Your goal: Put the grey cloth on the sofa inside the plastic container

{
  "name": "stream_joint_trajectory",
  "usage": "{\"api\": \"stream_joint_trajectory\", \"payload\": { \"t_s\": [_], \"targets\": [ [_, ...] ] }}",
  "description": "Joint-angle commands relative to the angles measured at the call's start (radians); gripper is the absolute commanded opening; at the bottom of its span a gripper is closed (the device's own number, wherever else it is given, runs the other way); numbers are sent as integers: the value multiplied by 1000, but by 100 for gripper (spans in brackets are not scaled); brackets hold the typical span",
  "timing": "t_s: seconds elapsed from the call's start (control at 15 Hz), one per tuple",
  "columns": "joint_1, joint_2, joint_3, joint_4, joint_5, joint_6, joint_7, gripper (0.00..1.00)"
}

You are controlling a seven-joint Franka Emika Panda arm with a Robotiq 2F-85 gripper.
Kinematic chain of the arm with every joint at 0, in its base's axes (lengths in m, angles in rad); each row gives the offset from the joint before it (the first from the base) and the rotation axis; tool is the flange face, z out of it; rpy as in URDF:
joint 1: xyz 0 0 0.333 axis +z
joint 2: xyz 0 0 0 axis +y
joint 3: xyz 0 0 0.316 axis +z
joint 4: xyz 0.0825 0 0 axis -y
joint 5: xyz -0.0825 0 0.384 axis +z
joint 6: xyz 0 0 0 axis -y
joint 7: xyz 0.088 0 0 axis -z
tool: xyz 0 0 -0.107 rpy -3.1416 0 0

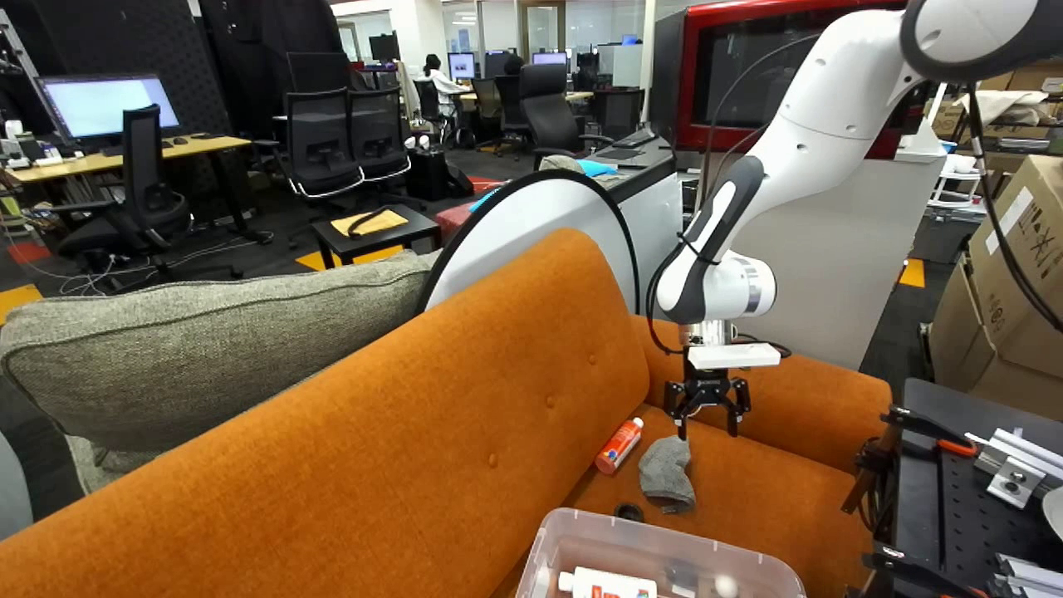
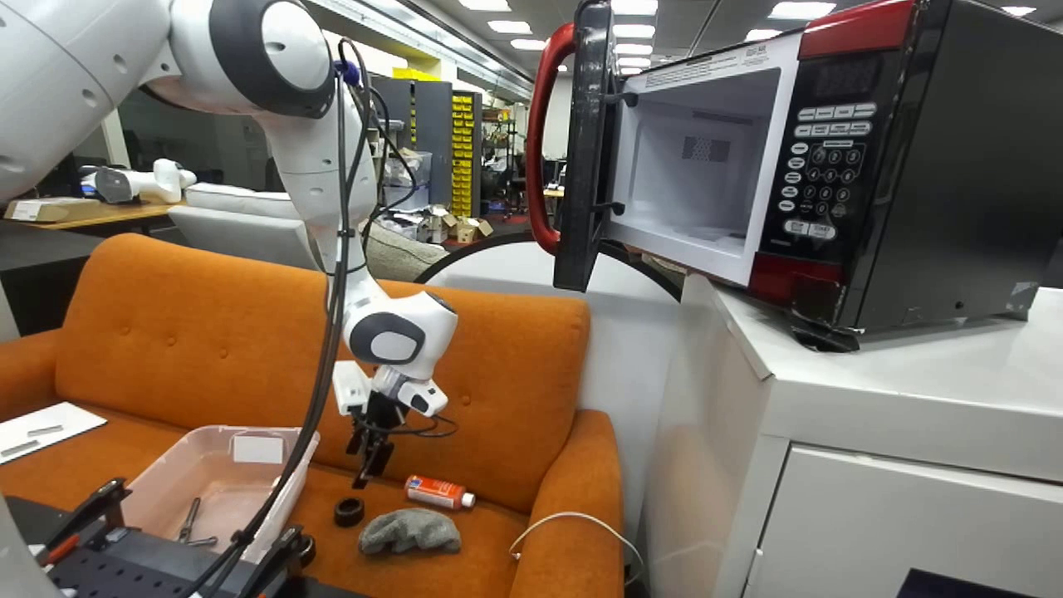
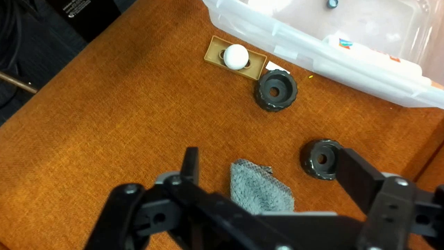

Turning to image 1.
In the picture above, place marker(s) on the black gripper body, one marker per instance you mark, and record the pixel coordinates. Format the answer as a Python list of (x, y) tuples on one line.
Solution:
[(707, 392)]

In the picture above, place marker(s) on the grey cloth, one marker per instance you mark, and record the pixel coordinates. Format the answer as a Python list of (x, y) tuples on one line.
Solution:
[(664, 474)]

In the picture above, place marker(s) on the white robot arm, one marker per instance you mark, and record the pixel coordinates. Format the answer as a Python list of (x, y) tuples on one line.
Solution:
[(830, 122)]

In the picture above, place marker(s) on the clear plastic container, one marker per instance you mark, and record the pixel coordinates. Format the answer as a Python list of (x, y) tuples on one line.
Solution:
[(574, 537)]

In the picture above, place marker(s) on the orange fabric sofa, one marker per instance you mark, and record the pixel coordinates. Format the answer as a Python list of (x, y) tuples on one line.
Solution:
[(386, 444)]

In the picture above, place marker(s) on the orange glue tube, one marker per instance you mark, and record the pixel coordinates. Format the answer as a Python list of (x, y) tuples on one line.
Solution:
[(617, 448)]

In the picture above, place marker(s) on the white tube with red print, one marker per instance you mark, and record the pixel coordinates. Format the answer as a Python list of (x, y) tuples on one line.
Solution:
[(601, 582)]

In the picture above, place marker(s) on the black perforated table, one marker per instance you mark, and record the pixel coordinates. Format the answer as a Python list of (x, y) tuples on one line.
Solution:
[(942, 519)]

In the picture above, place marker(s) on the plain cardboard box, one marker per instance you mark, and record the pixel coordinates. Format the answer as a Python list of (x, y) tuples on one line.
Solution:
[(952, 334)]

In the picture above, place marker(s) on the white round panel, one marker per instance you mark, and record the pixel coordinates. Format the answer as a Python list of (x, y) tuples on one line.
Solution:
[(541, 229)]

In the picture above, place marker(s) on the red cabinet with window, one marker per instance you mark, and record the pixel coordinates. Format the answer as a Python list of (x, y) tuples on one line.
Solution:
[(719, 77)]

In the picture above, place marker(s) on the cardboard box with white label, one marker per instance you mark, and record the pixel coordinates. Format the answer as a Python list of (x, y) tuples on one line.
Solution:
[(1030, 288)]

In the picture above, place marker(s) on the small black low table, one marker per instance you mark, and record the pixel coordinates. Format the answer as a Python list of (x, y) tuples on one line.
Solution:
[(376, 233)]

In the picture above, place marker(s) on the yellow pad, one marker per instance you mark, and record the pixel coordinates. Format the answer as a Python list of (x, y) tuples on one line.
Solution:
[(368, 223)]

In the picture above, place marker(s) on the seated person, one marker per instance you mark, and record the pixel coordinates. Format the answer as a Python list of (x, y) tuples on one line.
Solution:
[(438, 85)]

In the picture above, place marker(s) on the grey fabric cushion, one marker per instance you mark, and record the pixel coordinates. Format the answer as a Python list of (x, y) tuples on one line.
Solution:
[(200, 353)]

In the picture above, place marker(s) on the black office chair with headrest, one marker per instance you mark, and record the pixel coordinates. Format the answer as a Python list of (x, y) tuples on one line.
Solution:
[(140, 188)]

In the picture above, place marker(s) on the wooden desk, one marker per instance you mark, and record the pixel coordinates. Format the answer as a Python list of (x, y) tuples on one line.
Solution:
[(119, 158)]

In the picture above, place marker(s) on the computer monitor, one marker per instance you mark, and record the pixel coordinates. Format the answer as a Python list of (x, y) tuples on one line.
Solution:
[(107, 104)]

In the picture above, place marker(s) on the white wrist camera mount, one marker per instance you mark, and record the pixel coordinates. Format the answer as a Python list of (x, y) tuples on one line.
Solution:
[(736, 356)]

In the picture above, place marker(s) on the white pedestal box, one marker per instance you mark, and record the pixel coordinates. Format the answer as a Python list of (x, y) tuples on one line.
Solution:
[(840, 267)]

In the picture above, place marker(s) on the metal bracket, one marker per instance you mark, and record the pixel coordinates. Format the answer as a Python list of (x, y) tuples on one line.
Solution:
[(1015, 471)]

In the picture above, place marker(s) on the black mesh chair chrome frame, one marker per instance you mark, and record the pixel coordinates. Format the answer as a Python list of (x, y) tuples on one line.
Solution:
[(321, 139), (380, 130)]

